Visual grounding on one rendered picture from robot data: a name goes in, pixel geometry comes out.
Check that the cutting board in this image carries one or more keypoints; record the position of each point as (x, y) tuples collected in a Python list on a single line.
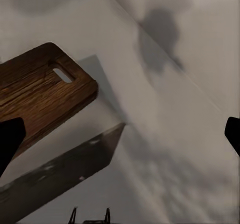
[(30, 89)]

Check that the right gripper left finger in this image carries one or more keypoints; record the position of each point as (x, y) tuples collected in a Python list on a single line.
[(12, 133)]

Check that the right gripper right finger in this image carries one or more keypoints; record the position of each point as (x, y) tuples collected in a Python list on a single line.
[(232, 132)]

